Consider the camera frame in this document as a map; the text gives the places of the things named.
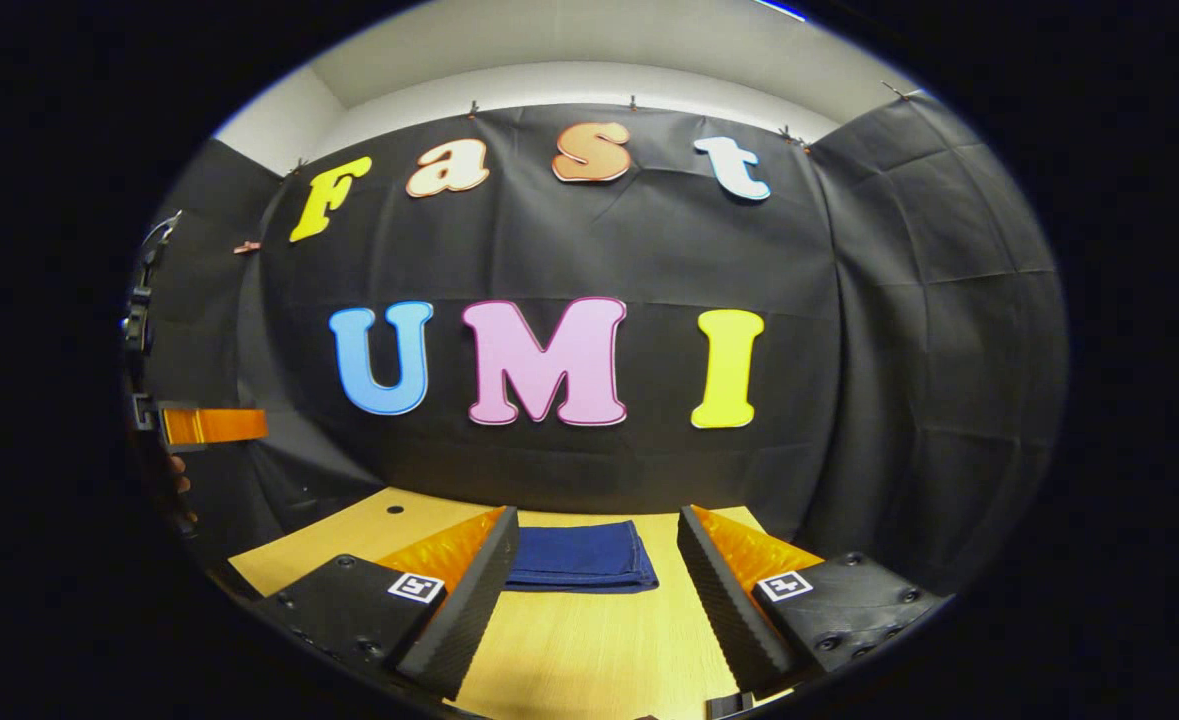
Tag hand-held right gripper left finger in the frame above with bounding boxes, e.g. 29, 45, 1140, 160
249, 505, 520, 701

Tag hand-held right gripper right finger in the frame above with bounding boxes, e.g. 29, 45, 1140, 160
676, 505, 950, 701

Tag blue denim jeans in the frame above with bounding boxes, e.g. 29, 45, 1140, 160
504, 520, 660, 595

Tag black backdrop cloth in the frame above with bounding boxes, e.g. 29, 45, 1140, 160
134, 90, 1070, 596

